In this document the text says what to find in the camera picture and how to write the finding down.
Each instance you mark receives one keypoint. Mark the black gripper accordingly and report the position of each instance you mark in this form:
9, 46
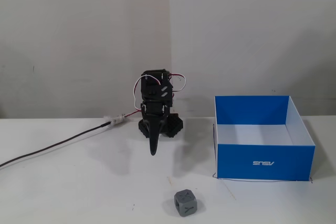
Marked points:
154, 124

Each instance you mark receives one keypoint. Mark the gray lettered block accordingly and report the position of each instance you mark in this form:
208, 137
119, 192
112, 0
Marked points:
186, 202

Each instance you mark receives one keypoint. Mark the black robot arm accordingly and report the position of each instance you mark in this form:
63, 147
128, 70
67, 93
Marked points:
153, 87

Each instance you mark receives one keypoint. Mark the blue and white cardboard box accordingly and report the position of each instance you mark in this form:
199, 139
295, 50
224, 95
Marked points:
262, 153

